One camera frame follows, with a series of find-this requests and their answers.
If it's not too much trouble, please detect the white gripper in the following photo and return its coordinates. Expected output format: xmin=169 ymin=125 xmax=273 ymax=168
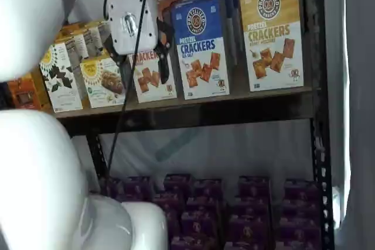
xmin=103 ymin=0 xmax=174 ymax=86

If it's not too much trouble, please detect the yellow white pretzel crackers box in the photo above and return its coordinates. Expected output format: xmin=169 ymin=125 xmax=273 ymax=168
xmin=239 ymin=0 xmax=305 ymax=92

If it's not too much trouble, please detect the orange white pretzel crackers box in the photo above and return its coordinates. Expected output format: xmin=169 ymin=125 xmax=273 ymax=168
xmin=126 ymin=0 xmax=179 ymax=104

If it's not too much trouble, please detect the Simple Mills almond bars box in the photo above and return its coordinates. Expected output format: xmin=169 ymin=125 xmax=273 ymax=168
xmin=79 ymin=56 xmax=127 ymax=109
xmin=83 ymin=26 xmax=103 ymax=59

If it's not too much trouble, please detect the Simple Mills Sweet Thins box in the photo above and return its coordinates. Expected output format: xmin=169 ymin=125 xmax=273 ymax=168
xmin=39 ymin=42 xmax=84 ymax=114
xmin=58 ymin=23 xmax=88 ymax=36
xmin=55 ymin=32 xmax=88 ymax=59

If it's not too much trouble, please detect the black metal shelf rack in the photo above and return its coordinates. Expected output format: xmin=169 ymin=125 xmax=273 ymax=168
xmin=55 ymin=0 xmax=336 ymax=250

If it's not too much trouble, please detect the wooden shelf board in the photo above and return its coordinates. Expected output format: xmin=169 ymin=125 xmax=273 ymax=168
xmin=37 ymin=84 xmax=322 ymax=116

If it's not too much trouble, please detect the orange brown snack box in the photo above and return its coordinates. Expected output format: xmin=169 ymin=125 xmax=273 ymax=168
xmin=7 ymin=70 xmax=53 ymax=112

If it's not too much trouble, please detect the purple Annie's snack box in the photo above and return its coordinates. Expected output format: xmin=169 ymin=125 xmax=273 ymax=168
xmin=228 ymin=214 xmax=274 ymax=242
xmin=278 ymin=217 xmax=323 ymax=244
xmin=152 ymin=193 xmax=188 ymax=218
xmin=224 ymin=240 xmax=275 ymax=250
xmin=281 ymin=200 xmax=322 ymax=220
xmin=193 ymin=178 xmax=224 ymax=201
xmin=238 ymin=175 xmax=271 ymax=200
xmin=101 ymin=177 xmax=125 ymax=201
xmin=180 ymin=210 xmax=221 ymax=237
xmin=122 ymin=176 xmax=153 ymax=203
xmin=169 ymin=234 xmax=220 ymax=250
xmin=163 ymin=173 xmax=193 ymax=196
xmin=187 ymin=196 xmax=222 ymax=214
xmin=277 ymin=241 xmax=325 ymax=250
xmin=234 ymin=197 xmax=272 ymax=218
xmin=284 ymin=178 xmax=321 ymax=203

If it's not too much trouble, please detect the white fabric curtain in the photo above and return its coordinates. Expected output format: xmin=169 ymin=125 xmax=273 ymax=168
xmin=323 ymin=0 xmax=375 ymax=250

